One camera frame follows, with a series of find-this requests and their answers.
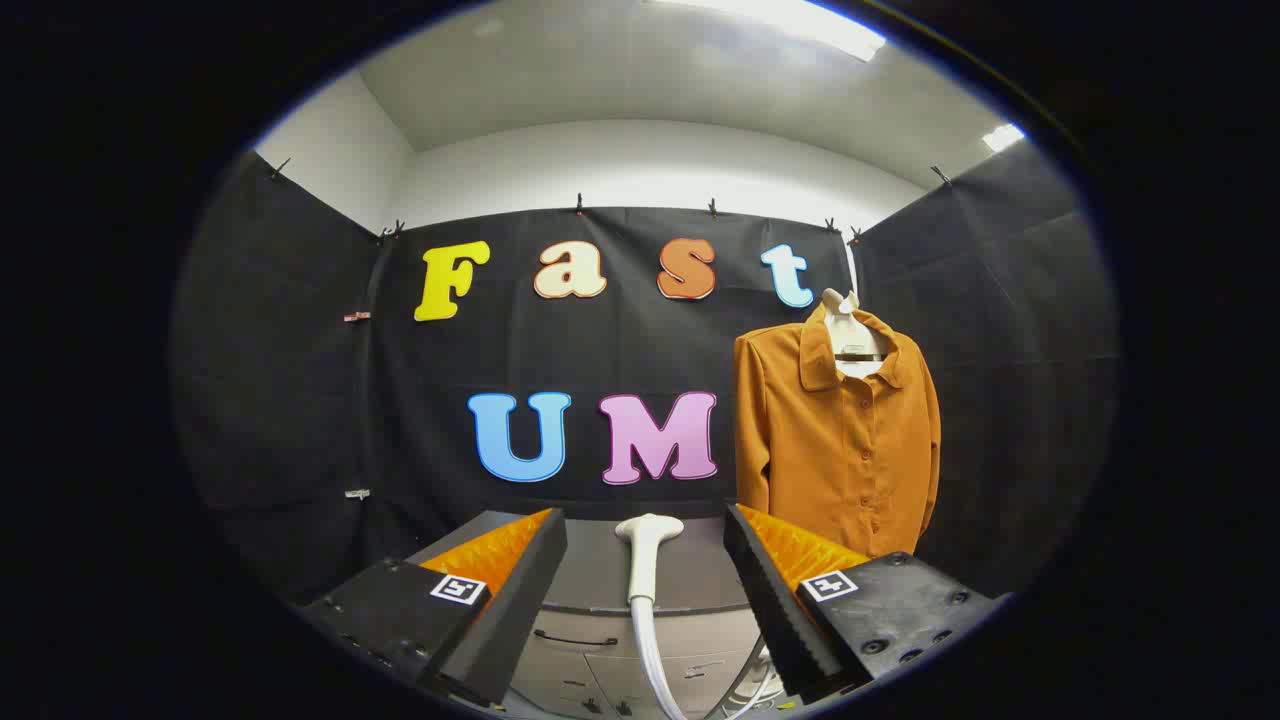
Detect tangled cables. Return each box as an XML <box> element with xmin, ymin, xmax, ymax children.
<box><xmin>715</xmin><ymin>645</ymin><xmax>793</xmax><ymax>720</ymax></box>

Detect orange button-up shirt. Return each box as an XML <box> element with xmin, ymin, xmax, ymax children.
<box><xmin>733</xmin><ymin>303</ymin><xmax>943</xmax><ymax>559</ymax></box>

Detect row of black cloth clips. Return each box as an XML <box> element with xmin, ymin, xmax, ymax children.
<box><xmin>268</xmin><ymin>155</ymin><xmax>956</xmax><ymax>247</ymax></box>

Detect white mannequin torso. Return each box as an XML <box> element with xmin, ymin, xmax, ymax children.
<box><xmin>821</xmin><ymin>287</ymin><xmax>892</xmax><ymax>380</ymax></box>

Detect grey cabinet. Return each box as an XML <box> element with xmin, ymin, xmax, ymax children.
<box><xmin>405</xmin><ymin>510</ymin><xmax>801</xmax><ymax>720</ymax></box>

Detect long ceiling light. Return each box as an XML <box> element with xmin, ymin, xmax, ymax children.
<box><xmin>650</xmin><ymin>0</ymin><xmax>887</xmax><ymax>62</ymax></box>

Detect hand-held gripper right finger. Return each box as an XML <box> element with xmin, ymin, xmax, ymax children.
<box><xmin>722</xmin><ymin>502</ymin><xmax>1002</xmax><ymax>705</ymax></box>

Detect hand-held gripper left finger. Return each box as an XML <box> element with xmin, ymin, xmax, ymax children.
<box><xmin>298</xmin><ymin>507</ymin><xmax>569</xmax><ymax>709</ymax></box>

